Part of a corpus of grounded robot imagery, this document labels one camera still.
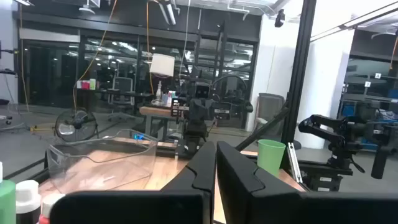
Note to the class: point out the white-shade table lamp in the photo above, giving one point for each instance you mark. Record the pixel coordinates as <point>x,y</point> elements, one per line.
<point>161,65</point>

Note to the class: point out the large green bottle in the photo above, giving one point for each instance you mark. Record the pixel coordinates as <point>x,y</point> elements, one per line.
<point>6,202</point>

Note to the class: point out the green plastic cup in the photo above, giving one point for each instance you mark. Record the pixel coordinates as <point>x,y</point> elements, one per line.
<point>270,155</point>

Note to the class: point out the neighbouring black robot arm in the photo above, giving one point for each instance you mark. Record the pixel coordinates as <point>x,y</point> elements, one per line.
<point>381,146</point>
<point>329,130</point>

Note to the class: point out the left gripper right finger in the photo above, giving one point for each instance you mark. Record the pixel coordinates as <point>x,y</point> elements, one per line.
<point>239,174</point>

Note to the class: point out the black floor fan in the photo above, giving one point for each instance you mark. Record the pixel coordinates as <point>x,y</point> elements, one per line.
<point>76,124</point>

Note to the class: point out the grey office chair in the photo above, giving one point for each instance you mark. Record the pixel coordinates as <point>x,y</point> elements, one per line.
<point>122,90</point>

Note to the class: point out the metal storage shelf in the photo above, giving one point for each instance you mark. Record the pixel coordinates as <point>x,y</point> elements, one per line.
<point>367,93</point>

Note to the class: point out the black rig upright post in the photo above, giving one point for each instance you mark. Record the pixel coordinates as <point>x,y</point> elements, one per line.
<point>298,77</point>

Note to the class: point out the small orange-red paint bottle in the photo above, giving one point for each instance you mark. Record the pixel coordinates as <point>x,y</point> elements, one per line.
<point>46,205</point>

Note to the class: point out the black diagonal rig strut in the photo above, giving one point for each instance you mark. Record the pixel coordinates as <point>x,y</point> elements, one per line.
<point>264,127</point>

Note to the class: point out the clear plastic bin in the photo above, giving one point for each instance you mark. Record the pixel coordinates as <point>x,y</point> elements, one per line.
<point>102,168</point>

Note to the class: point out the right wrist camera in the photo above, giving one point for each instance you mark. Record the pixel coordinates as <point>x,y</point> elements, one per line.
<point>202,90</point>

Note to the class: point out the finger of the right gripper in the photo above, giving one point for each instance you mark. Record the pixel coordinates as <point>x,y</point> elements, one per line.
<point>196,110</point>
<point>207,110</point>

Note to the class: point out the black ceiling-mounted camera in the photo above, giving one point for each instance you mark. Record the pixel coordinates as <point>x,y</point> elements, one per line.
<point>280,18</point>

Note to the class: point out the grey mesh chair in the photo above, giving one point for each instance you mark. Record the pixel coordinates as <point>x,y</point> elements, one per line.
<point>270,107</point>

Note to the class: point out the wooden side table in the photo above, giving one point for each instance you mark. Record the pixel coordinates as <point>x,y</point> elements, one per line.
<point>155,111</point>

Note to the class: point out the small dark paint bottle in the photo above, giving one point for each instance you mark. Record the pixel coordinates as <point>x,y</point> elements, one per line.
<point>28,199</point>

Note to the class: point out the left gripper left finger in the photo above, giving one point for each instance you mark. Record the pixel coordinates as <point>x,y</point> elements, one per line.
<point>199,174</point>

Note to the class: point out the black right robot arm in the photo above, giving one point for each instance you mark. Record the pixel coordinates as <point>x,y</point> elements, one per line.
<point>194,137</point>

